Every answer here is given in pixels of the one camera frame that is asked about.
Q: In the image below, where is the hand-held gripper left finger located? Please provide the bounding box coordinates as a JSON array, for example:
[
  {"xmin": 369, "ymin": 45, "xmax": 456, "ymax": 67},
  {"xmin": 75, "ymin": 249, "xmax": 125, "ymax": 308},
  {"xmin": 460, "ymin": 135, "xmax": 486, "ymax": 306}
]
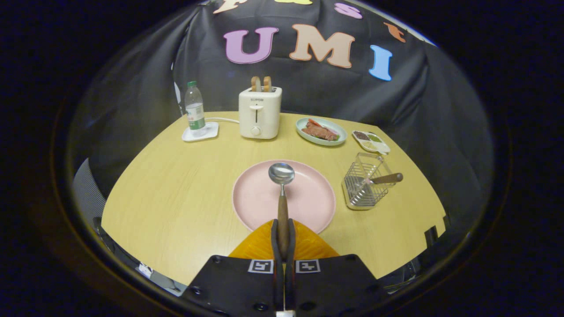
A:
[{"xmin": 181, "ymin": 219, "xmax": 285, "ymax": 317}]

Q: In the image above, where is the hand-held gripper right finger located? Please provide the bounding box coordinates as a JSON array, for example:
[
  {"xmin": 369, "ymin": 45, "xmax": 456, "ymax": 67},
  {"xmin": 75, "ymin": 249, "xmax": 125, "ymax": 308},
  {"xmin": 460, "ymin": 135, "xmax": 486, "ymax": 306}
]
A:
[{"xmin": 286, "ymin": 219, "xmax": 389, "ymax": 317}]

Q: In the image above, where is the wooden handled fork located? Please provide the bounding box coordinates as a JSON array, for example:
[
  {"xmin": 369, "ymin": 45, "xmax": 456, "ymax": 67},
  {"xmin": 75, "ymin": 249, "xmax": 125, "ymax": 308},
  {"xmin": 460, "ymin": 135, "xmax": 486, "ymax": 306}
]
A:
[{"xmin": 352, "ymin": 173, "xmax": 404, "ymax": 201}]

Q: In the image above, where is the wooden handled spoon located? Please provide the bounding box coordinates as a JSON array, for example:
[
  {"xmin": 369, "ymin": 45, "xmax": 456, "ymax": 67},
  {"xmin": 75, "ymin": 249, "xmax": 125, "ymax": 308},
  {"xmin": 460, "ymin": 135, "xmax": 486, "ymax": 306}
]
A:
[{"xmin": 268, "ymin": 162, "xmax": 295, "ymax": 260}]

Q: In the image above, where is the pink plate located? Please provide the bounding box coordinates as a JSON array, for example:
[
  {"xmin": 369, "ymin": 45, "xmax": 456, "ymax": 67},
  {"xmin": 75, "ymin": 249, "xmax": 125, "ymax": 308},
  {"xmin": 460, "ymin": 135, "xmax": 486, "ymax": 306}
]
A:
[{"xmin": 232, "ymin": 159, "xmax": 336, "ymax": 234}]

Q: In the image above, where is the white divided condiment dish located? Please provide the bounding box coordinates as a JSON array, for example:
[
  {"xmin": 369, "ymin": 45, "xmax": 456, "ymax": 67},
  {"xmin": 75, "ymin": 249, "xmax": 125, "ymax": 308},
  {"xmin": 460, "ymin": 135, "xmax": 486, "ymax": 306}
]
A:
[{"xmin": 352, "ymin": 130, "xmax": 391, "ymax": 155}]

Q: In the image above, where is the pale green plate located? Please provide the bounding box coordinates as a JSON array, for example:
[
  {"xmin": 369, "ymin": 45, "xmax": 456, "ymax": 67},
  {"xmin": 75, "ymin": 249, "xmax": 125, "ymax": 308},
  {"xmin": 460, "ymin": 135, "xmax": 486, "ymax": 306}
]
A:
[{"xmin": 296, "ymin": 117, "xmax": 348, "ymax": 146}]

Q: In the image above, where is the cooked meat with garnish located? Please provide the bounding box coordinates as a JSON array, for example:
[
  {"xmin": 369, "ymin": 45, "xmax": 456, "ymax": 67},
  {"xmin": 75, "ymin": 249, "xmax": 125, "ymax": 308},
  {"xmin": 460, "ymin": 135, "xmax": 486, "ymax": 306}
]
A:
[{"xmin": 301, "ymin": 119, "xmax": 340, "ymax": 141}]

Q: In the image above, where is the white square coaster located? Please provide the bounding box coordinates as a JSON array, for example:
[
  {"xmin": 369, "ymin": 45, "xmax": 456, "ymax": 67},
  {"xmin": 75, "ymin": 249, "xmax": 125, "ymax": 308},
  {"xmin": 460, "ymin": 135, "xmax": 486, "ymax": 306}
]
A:
[{"xmin": 182, "ymin": 122, "xmax": 219, "ymax": 142}]

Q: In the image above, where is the grey mesh office chair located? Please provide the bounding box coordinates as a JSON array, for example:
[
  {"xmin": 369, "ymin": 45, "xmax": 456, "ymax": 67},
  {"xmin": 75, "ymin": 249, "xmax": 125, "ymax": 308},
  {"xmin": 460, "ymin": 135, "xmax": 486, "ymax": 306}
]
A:
[{"xmin": 72, "ymin": 158, "xmax": 107, "ymax": 221}]

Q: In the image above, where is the white toaster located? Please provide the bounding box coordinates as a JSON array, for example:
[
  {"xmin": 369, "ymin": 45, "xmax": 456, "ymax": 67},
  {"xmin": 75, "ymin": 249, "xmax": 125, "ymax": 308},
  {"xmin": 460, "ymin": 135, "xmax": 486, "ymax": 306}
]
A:
[{"xmin": 238, "ymin": 86, "xmax": 282, "ymax": 140}]

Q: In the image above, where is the clear plastic water bottle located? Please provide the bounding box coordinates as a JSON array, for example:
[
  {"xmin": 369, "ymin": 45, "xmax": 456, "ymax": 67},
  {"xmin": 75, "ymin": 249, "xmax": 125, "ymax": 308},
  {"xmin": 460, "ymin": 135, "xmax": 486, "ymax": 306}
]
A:
[{"xmin": 184, "ymin": 81, "xmax": 207, "ymax": 137}]

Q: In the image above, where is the black backdrop cloth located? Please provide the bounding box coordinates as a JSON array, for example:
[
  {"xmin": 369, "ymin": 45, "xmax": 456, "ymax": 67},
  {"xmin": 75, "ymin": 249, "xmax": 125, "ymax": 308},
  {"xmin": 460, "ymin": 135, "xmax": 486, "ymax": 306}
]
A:
[{"xmin": 66, "ymin": 0, "xmax": 494, "ymax": 265}]

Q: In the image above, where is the metal wire cutlery holder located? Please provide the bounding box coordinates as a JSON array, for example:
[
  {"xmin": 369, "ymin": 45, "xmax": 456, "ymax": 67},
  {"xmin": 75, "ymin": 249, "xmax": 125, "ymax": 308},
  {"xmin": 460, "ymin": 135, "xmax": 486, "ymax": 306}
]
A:
[{"xmin": 341, "ymin": 152, "xmax": 397, "ymax": 210}]

